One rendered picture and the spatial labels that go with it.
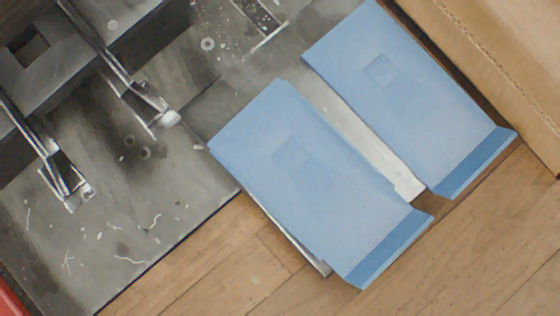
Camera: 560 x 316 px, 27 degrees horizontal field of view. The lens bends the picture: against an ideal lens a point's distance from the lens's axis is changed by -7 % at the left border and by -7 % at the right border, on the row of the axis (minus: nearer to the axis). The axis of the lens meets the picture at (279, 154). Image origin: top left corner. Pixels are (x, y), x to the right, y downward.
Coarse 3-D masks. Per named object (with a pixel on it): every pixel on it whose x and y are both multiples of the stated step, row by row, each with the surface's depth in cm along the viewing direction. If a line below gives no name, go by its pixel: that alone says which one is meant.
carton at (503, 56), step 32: (416, 0) 88; (448, 0) 93; (480, 0) 93; (512, 0) 93; (544, 0) 93; (448, 32) 88; (480, 32) 92; (512, 32) 92; (544, 32) 92; (480, 64) 87; (512, 64) 91; (544, 64) 91; (512, 96) 85; (544, 96) 90; (512, 128) 90; (544, 128) 84; (544, 160) 89
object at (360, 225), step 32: (288, 96) 89; (224, 128) 88; (256, 128) 88; (288, 128) 88; (320, 128) 88; (224, 160) 88; (256, 160) 88; (320, 160) 87; (352, 160) 87; (256, 192) 87; (288, 192) 87; (320, 192) 87; (352, 192) 87; (384, 192) 87; (320, 224) 86; (352, 224) 86; (384, 224) 86; (416, 224) 84; (352, 256) 86; (384, 256) 84
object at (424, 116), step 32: (352, 32) 90; (384, 32) 90; (320, 64) 89; (352, 64) 89; (416, 64) 89; (352, 96) 89; (384, 96) 89; (416, 96) 89; (448, 96) 89; (384, 128) 88; (416, 128) 88; (448, 128) 88; (480, 128) 88; (416, 160) 87; (448, 160) 87; (480, 160) 85; (448, 192) 85
